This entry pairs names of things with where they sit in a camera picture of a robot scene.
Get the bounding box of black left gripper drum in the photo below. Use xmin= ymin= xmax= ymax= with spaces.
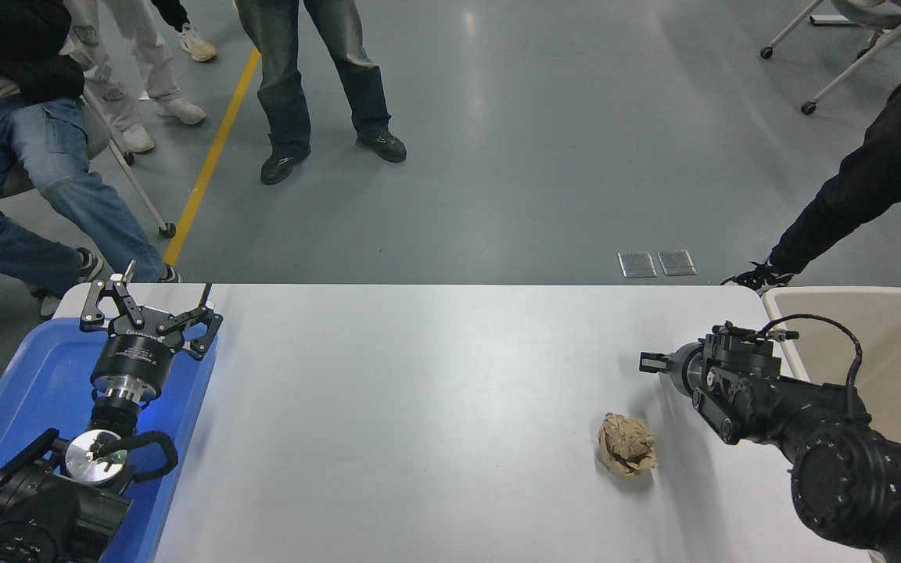
xmin=90 ymin=317 xmax=187 ymax=394

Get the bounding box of standing person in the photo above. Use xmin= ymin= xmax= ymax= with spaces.
xmin=149 ymin=0 xmax=217 ymax=63
xmin=234 ymin=0 xmax=407 ymax=186
xmin=63 ymin=0 xmax=207 ymax=154

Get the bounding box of blue plastic tray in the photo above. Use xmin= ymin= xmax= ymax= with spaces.
xmin=0 ymin=317 xmax=219 ymax=563

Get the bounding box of tan paper ball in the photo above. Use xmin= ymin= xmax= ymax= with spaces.
xmin=597 ymin=412 xmax=659 ymax=477

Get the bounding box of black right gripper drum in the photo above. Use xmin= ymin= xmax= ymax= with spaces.
xmin=663 ymin=342 xmax=706 ymax=396

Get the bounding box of seated person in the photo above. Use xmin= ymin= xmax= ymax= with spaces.
xmin=0 ymin=0 xmax=183 ymax=321

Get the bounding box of person beside bin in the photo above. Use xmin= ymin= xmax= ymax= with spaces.
xmin=720 ymin=35 xmax=901 ymax=307

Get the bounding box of grey wheeled chair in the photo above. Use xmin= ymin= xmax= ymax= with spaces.
xmin=1 ymin=92 xmax=178 ymax=239
xmin=759 ymin=0 xmax=901 ymax=116

